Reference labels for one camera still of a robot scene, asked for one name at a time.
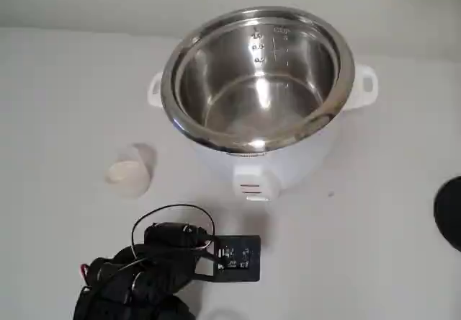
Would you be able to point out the translucent plastic measuring cup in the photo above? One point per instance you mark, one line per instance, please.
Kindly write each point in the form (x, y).
(144, 165)

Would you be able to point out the steel inner pot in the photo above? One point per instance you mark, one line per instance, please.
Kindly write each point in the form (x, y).
(252, 93)

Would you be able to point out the black camera board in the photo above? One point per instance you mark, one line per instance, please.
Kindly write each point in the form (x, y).
(237, 258)

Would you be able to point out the black round object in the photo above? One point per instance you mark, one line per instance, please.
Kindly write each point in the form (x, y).
(450, 215)

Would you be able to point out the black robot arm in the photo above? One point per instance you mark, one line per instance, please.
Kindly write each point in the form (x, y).
(108, 291)

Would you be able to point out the white rice cooker body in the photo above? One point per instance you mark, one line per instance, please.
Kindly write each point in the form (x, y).
(216, 168)

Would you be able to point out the white rice grains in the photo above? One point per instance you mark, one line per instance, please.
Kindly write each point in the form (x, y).
(120, 173)

